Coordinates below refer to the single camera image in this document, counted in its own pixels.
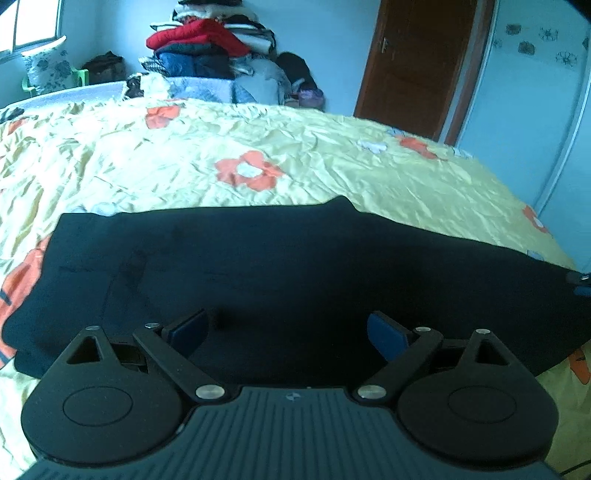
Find brown wooden door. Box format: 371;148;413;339
353;0;497;144

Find window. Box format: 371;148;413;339
0;0;68;58

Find black backpack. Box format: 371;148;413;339
276;52;319;93

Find green plastic chair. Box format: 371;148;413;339
22;67;89;95

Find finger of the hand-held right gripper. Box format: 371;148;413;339
566;271;591;298

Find blue quilted blanket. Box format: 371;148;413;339
0;76;259;109

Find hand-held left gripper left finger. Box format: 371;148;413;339
60;309;227;408

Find purple bag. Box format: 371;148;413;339
295;88;325;110

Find black pants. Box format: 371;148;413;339
0;196;591;391

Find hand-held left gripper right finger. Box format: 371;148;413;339
353;311;527;408

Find dark brown bag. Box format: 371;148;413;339
82;51;124;86

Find pile of folded clothes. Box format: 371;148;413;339
139;0;296;104

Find yellow carrot print bedspread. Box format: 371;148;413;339
0;99;591;480

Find black and white plastic bag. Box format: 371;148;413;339
124;74;148;100

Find floral pillow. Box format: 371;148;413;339
21;37;77;95

